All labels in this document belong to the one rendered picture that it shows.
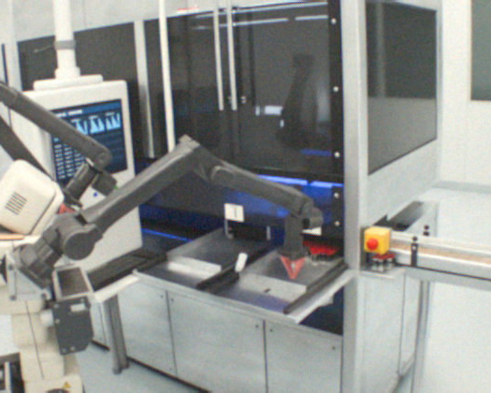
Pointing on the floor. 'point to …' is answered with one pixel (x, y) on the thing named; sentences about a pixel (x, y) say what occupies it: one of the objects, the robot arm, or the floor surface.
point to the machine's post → (354, 187)
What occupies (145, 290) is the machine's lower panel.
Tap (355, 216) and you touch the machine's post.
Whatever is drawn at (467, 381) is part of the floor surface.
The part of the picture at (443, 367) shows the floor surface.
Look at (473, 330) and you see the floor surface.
